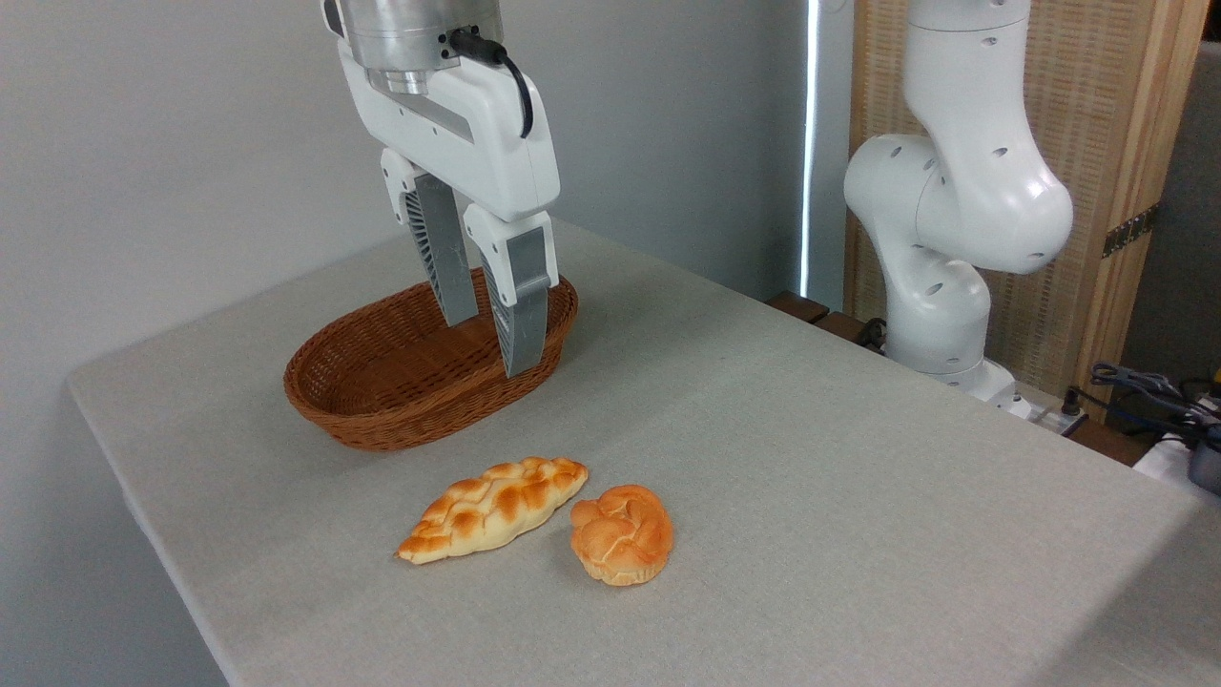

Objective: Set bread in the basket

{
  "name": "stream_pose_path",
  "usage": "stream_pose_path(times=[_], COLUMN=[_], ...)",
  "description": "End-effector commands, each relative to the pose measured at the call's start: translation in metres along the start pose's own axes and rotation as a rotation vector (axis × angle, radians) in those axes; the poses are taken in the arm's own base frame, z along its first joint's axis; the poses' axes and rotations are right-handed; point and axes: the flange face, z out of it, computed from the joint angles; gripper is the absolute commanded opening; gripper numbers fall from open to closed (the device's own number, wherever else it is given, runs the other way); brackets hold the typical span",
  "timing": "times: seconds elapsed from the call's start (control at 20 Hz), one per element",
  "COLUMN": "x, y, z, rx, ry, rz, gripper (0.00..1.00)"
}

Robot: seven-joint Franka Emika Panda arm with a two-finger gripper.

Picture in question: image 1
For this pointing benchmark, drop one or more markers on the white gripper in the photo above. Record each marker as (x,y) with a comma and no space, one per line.
(496,143)

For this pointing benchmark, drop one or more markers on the long braided bread loaf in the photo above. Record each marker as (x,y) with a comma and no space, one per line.
(491,510)

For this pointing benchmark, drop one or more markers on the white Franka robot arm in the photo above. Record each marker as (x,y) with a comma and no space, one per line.
(963,191)

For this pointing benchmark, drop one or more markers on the brown woven wicker basket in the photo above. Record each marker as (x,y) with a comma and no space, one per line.
(382,405)

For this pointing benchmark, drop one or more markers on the round knotted bread roll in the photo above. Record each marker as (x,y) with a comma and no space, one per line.
(622,536)

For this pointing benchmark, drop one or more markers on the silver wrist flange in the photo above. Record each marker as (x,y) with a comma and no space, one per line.
(401,33)

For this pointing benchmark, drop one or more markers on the brown wooden block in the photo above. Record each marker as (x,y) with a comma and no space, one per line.
(799,305)

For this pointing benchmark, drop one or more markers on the grey tablecloth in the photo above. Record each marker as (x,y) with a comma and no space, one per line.
(763,477)

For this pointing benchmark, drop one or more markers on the wood-framed woven screen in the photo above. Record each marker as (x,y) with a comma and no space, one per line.
(1107,105)

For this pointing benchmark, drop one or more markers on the metal screen hinge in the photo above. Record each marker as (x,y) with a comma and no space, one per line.
(1130,231)

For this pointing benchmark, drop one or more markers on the dark grey container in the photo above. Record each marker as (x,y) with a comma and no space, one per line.
(1207,468)

